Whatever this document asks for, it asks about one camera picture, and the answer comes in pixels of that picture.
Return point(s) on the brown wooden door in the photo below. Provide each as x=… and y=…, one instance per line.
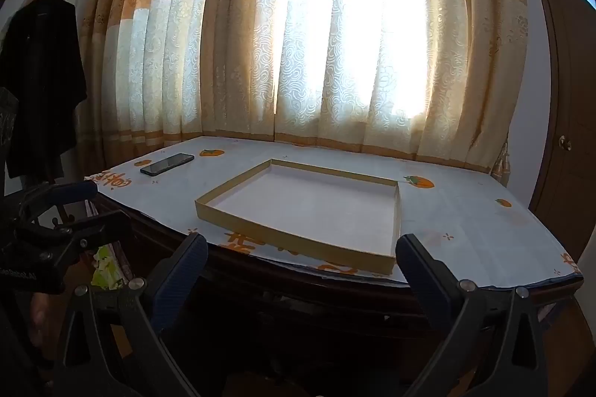
x=568, y=99

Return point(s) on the black hanging garment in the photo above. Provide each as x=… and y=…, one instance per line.
x=42, y=89

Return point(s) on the brass door knob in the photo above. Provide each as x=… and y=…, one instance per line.
x=565, y=143

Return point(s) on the green white plastic bag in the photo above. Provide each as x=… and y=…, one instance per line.
x=106, y=269

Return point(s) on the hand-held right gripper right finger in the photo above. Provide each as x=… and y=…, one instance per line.
x=419, y=280

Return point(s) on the white printed tablecloth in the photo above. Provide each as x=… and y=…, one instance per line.
x=465, y=220

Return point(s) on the black smartphone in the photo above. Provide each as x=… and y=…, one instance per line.
x=167, y=164

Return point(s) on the wooden tray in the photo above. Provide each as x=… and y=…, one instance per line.
x=302, y=210

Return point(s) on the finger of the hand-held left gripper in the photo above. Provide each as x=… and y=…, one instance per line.
x=102, y=229
x=70, y=192

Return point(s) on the cream orange patterned curtain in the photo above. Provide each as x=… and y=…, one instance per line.
x=326, y=52

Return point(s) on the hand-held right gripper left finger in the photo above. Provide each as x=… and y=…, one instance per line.
x=181, y=280

